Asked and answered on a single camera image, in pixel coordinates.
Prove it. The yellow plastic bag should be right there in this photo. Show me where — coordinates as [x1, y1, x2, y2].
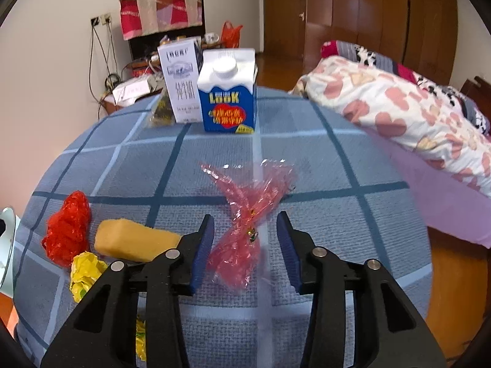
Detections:
[70, 252, 146, 362]

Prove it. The pink transparent plastic bag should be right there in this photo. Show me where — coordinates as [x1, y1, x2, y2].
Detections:
[201, 159, 296, 292]

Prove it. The black white pillow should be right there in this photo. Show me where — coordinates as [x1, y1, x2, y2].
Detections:
[320, 40, 490, 137]

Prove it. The white box on cabinet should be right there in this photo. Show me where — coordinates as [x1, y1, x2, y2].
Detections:
[112, 75, 155, 107]

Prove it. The wooden tv cabinet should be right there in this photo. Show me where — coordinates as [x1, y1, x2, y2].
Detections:
[102, 36, 205, 121]

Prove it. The yellow sponge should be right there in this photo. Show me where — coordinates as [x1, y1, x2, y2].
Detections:
[94, 218, 181, 263]

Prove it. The orange plastic bag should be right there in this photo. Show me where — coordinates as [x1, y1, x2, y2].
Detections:
[221, 21, 243, 49]

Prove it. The light blue enamel basin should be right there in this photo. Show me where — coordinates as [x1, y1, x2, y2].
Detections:
[0, 207, 20, 298]

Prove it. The heart pattern quilt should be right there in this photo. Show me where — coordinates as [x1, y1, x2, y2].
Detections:
[291, 56, 490, 196]

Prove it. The white mug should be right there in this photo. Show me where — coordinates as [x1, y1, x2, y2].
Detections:
[204, 33, 220, 45]

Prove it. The pink bed sheet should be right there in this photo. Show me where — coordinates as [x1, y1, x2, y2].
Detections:
[366, 130, 491, 248]

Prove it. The red plastic bag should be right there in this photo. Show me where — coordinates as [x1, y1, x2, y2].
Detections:
[41, 190, 91, 268]

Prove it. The wall power outlet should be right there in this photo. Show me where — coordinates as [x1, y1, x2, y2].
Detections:
[91, 13, 111, 28]

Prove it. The wooden wardrobe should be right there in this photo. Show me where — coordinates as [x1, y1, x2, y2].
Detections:
[262, 0, 459, 85]

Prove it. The blue plaid tablecloth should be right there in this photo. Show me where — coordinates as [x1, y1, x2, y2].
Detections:
[13, 88, 432, 367]

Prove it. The pink patchwork cloth cover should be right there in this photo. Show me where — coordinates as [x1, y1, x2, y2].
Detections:
[119, 0, 204, 41]

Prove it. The blue white LOOK carton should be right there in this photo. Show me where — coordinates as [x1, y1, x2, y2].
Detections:
[197, 48, 257, 134]

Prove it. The wooden door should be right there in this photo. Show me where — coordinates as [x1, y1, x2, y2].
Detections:
[263, 0, 306, 61]

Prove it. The white tall milk carton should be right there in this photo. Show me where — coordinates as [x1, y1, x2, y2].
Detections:
[157, 37, 202, 123]

